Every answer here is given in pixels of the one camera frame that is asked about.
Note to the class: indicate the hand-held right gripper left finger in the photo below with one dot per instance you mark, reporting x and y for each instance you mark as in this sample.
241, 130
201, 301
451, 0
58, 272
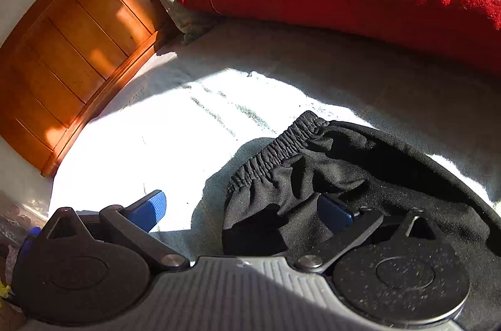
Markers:
146, 211

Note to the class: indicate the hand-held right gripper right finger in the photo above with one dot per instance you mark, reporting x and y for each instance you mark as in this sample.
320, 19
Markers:
336, 215

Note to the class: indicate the black pants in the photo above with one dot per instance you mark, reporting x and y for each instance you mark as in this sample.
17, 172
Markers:
352, 166

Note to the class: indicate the clear plastic bag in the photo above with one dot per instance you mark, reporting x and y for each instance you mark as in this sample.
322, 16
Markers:
19, 213

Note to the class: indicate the wooden headboard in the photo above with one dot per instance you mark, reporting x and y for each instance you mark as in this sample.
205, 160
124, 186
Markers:
78, 41

